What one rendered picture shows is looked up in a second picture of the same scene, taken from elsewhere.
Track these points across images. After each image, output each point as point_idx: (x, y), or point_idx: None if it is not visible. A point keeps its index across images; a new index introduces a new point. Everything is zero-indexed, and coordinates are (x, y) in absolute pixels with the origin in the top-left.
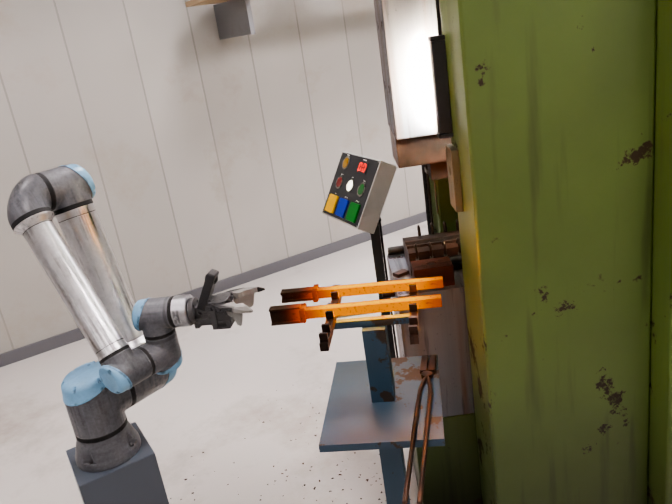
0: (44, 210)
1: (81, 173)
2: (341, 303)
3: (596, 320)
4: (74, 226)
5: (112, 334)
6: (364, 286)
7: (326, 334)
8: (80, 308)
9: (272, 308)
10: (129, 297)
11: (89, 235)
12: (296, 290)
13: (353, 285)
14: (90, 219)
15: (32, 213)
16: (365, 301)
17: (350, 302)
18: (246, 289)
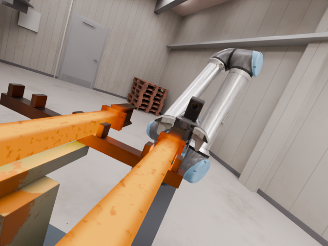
0: (217, 58)
1: (254, 53)
2: (87, 122)
3: None
4: (226, 76)
5: (169, 112)
6: (138, 168)
7: (9, 84)
8: (178, 96)
9: (130, 105)
10: (212, 125)
11: (226, 83)
12: (174, 131)
13: (159, 162)
14: (234, 76)
15: (212, 57)
16: (48, 130)
17: (76, 125)
18: (201, 131)
